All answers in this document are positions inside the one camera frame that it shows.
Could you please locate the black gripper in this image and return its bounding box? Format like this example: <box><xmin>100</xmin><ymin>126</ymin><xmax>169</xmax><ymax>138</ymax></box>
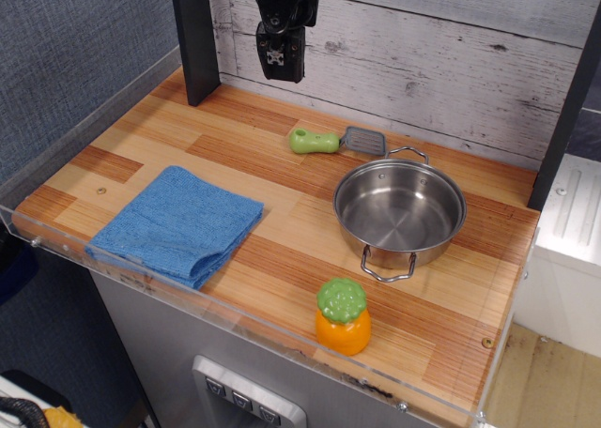
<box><xmin>255</xmin><ymin>0</ymin><xmax>319</xmax><ymax>83</ymax></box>

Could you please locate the blue rag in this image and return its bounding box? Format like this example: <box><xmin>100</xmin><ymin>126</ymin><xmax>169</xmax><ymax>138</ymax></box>
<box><xmin>85</xmin><ymin>166</ymin><xmax>264</xmax><ymax>290</ymax></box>

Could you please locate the stainless steel pot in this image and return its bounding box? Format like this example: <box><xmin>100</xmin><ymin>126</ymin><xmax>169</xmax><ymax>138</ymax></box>
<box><xmin>332</xmin><ymin>146</ymin><xmax>468</xmax><ymax>283</ymax></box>

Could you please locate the orange toy pineapple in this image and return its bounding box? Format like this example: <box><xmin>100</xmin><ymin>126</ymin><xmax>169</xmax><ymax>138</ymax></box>
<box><xmin>316</xmin><ymin>278</ymin><xmax>372</xmax><ymax>356</ymax></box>

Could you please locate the clear acrylic guard panel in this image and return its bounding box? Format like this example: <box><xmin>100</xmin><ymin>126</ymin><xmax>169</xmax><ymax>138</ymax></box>
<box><xmin>1</xmin><ymin>71</ymin><xmax>539</xmax><ymax>427</ymax></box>

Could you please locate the silver dispenser button panel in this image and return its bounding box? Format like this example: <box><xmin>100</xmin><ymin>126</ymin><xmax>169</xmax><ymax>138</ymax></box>
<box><xmin>192</xmin><ymin>355</ymin><xmax>307</xmax><ymax>427</ymax></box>

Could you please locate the white cabinet at right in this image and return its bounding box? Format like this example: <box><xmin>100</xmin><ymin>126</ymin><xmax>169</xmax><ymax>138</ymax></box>
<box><xmin>514</xmin><ymin>154</ymin><xmax>600</xmax><ymax>357</ymax></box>

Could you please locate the yellow object bottom left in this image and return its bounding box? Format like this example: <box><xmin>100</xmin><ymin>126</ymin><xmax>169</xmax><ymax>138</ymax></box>
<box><xmin>43</xmin><ymin>406</ymin><xmax>85</xmax><ymax>428</ymax></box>

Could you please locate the green handled grey spatula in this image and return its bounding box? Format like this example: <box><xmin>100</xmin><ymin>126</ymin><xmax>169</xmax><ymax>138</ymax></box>
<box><xmin>288</xmin><ymin>126</ymin><xmax>387</xmax><ymax>157</ymax></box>

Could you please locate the dark vertical post right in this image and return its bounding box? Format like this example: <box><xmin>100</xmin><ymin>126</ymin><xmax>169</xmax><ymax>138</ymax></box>
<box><xmin>527</xmin><ymin>8</ymin><xmax>600</xmax><ymax>211</ymax></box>

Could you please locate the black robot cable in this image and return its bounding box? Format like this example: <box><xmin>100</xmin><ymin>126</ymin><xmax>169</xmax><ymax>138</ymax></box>
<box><xmin>0</xmin><ymin>396</ymin><xmax>48</xmax><ymax>428</ymax></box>

